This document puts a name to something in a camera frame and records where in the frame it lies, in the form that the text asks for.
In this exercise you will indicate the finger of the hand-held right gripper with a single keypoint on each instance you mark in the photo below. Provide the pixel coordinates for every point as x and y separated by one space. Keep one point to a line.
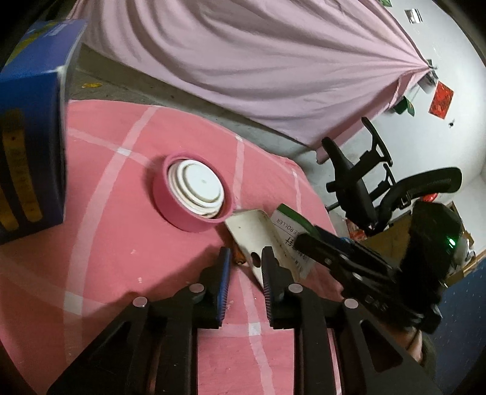
319 247

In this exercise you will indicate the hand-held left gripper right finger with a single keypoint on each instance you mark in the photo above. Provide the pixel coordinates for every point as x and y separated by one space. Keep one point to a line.
267 288

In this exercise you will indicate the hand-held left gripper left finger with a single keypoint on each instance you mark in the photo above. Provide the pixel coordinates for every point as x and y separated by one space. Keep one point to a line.
224 288

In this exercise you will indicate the white card packaging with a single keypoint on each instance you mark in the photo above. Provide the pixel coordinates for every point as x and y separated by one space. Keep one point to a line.
246 231

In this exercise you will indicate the blue cardboard box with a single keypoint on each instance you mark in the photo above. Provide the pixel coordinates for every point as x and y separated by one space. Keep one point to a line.
30 133

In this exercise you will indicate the orange scrap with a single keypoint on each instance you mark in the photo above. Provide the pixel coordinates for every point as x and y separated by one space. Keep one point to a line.
239 258

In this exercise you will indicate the green and white packet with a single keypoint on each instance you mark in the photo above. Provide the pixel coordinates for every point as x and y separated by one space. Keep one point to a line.
284 220

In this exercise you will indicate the brown wooden cabinet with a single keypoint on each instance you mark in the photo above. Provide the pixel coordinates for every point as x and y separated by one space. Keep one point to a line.
385 236

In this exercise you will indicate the black office chair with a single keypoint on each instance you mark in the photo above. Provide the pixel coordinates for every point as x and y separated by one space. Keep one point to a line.
357 190

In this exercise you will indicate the white plastic lid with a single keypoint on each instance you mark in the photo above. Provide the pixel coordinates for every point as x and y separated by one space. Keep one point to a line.
199 186

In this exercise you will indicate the pink tape roll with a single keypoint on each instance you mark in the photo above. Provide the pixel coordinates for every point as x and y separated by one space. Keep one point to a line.
167 197

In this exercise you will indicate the pink checkered tablecloth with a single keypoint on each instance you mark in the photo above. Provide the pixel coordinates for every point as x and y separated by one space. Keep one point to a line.
125 247

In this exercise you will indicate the green hanging bag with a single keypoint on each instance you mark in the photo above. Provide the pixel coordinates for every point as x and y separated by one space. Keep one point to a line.
405 107

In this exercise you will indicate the pink curtain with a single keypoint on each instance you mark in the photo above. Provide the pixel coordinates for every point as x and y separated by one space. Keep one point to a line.
246 60

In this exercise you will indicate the yellow scrap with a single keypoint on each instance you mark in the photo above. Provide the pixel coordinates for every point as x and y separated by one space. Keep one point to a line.
92 85

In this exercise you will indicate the red wall poster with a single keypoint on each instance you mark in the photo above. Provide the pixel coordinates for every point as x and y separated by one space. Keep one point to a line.
441 100

